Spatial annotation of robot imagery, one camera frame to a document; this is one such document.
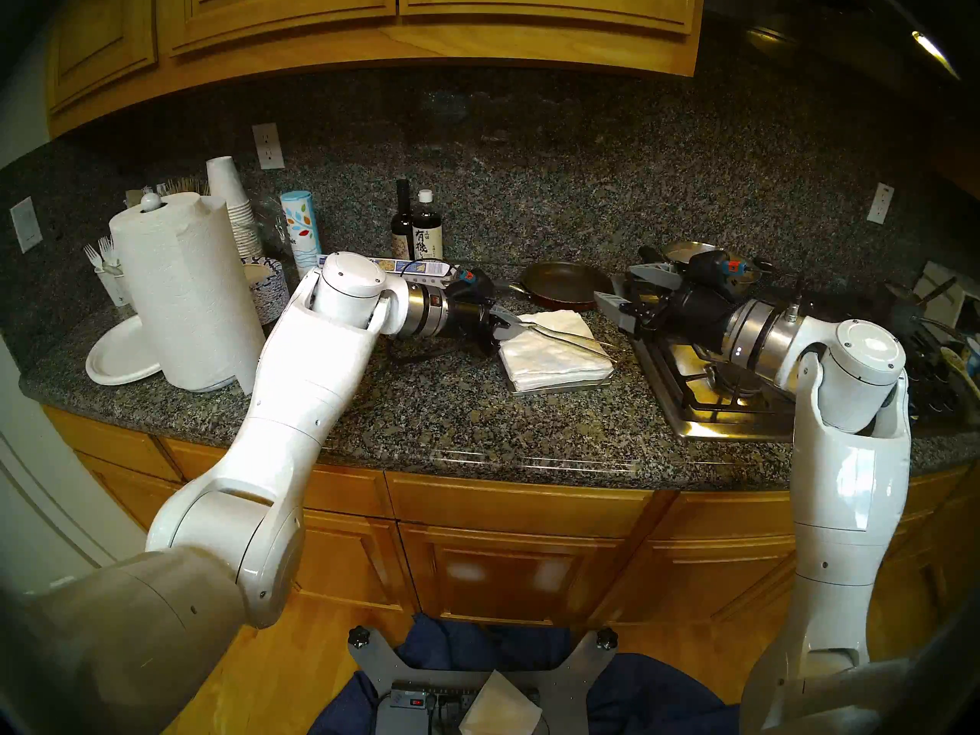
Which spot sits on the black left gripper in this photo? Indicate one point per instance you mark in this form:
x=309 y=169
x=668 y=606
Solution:
x=475 y=324

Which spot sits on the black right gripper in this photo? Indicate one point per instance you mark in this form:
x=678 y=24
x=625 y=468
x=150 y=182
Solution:
x=681 y=312

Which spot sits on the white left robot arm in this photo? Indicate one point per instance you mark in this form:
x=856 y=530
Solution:
x=306 y=389

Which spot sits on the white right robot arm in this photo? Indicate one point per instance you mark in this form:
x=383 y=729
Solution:
x=850 y=473

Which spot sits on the white napkin stack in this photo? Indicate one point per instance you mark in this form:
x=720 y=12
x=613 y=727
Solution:
x=551 y=358

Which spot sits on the white folded napkin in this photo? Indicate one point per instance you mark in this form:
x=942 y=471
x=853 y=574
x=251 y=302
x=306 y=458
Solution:
x=498 y=707

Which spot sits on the stainless steel pot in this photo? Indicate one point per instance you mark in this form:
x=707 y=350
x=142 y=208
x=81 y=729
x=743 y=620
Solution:
x=681 y=251

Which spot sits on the red frying pan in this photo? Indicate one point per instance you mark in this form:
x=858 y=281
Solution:
x=563 y=282

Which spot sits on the blue white foil box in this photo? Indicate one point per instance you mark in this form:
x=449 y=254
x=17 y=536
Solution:
x=413 y=267

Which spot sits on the white capped sauce bottle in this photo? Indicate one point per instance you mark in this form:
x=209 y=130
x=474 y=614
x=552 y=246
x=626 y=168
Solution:
x=427 y=236

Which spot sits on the steel gas stove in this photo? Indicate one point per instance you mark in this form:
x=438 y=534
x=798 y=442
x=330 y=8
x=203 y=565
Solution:
x=704 y=404

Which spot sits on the dark glass bottle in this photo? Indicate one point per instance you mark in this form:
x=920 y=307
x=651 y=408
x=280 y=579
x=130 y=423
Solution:
x=402 y=228

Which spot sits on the leaf print cylinder container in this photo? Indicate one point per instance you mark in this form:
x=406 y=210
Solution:
x=300 y=228

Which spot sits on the wooden base cabinets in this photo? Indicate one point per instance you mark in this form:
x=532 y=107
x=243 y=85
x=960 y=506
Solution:
x=498 y=557

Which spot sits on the patterned paper plate stack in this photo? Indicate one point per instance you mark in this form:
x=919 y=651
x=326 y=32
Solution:
x=268 y=297

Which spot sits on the dark range hood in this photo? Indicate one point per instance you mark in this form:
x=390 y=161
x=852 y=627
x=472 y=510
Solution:
x=804 y=37

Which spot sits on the white paper cup stack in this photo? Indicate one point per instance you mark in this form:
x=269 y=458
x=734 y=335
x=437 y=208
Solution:
x=226 y=190

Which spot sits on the white paper towel roll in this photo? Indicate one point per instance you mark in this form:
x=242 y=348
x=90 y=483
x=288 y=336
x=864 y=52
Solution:
x=191 y=297

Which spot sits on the wooden spoon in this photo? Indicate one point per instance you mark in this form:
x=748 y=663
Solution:
x=961 y=374

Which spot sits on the blue white cup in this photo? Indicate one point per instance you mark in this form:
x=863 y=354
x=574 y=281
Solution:
x=974 y=357

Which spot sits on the wooden stir sticks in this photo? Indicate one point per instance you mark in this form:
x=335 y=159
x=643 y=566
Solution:
x=184 y=186

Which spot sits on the white paper plate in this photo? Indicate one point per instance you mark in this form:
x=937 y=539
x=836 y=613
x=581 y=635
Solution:
x=115 y=358

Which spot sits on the cup of plastic forks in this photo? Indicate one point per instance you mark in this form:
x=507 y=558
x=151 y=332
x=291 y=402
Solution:
x=115 y=282

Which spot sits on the grey power strip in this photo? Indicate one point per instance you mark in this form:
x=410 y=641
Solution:
x=406 y=710

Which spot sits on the dark blue cloth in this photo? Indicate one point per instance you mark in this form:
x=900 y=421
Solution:
x=658 y=695

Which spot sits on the white door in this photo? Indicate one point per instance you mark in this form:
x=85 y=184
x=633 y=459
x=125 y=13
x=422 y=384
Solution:
x=46 y=496

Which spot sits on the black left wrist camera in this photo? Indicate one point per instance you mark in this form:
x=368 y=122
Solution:
x=471 y=282

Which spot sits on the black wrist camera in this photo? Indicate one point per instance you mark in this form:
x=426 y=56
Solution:
x=471 y=282
x=716 y=268

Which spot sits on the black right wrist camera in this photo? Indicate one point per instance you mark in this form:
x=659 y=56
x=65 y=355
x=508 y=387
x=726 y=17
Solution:
x=716 y=268

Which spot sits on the white wall outlet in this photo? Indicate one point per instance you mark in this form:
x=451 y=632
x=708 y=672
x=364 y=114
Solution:
x=880 y=204
x=269 y=145

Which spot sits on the grey robot base frame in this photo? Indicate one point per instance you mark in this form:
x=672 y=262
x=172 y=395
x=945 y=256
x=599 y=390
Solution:
x=574 y=680

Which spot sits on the wooden wall cabinet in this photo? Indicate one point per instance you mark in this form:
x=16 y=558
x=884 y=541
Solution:
x=306 y=6

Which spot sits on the white light switch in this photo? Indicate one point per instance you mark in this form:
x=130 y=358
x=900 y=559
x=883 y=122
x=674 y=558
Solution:
x=26 y=224

